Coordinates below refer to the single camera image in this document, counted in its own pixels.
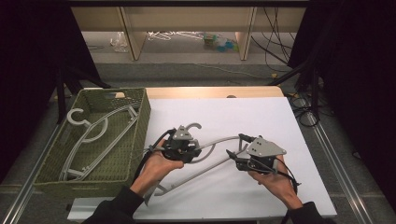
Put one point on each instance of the wooden shelf unit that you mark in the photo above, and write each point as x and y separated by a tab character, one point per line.
186	18

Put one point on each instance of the clear plastic bag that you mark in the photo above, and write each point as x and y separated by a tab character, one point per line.
119	42

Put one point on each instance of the colourful plastic toys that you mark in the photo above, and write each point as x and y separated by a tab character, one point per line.
221	43

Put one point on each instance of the green woven basket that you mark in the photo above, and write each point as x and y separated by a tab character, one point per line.
124	161

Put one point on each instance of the white paper sheet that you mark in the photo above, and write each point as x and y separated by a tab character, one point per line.
224	115

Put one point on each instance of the black metal stand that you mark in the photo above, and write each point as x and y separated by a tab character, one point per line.
314	87
60	93

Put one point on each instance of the grey plastic clothes hanger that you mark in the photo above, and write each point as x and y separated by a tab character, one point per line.
202	172
109	148

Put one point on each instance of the person's left hand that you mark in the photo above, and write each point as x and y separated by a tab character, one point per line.
155	169

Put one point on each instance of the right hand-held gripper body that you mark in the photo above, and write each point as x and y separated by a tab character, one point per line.
263	147

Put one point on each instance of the aluminium frame rail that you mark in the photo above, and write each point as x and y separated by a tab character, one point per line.
336	161
25	189

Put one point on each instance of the black curtain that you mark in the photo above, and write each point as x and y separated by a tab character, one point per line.
31	62
358	77

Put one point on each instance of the person's right hand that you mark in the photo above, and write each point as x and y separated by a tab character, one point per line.
277	183

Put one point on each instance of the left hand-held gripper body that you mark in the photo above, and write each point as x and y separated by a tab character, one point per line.
180	149

